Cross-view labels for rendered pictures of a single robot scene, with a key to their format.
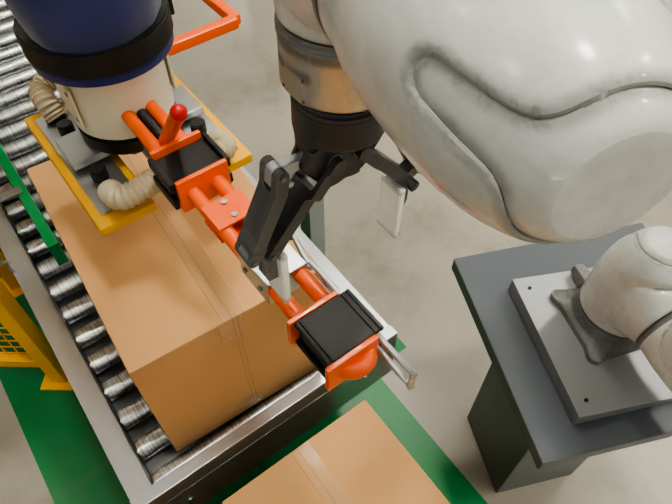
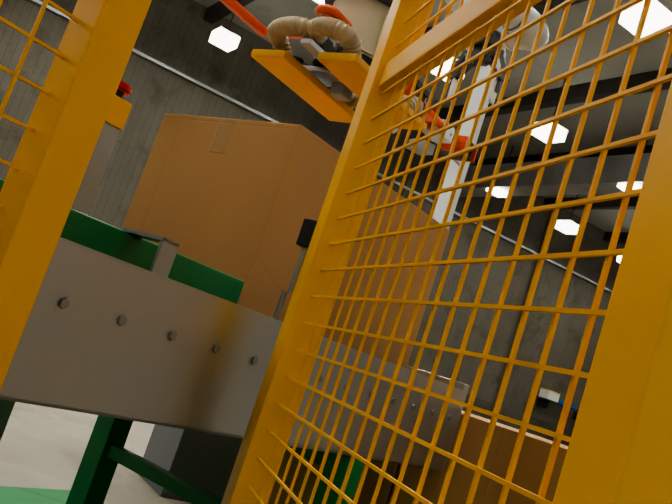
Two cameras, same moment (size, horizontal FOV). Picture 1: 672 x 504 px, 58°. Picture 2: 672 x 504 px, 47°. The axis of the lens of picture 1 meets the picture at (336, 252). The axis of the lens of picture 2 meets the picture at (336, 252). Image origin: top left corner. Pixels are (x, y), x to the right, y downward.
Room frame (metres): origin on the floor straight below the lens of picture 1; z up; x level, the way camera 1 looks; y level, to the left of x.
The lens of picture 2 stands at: (1.23, 2.04, 0.56)
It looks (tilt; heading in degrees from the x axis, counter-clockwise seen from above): 8 degrees up; 253
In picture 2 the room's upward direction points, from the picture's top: 19 degrees clockwise
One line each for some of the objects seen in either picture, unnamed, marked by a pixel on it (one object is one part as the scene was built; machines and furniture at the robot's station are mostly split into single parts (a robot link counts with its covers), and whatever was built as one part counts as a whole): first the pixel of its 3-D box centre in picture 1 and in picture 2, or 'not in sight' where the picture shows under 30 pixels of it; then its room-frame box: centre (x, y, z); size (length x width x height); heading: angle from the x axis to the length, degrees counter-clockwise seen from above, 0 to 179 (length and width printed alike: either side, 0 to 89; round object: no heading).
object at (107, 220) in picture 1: (84, 155); (377, 87); (0.77, 0.44, 1.17); 0.34 x 0.10 x 0.05; 38
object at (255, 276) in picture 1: (273, 267); (438, 130); (0.46, 0.08, 1.26); 0.07 x 0.07 x 0.04; 38
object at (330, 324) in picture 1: (332, 339); (459, 148); (0.35, 0.00, 1.27); 0.08 x 0.07 x 0.05; 38
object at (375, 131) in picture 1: (339, 130); (485, 50); (0.36, 0.00, 1.58); 0.08 x 0.07 x 0.09; 127
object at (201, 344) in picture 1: (183, 271); (287, 257); (0.82, 0.36, 0.75); 0.60 x 0.40 x 0.40; 34
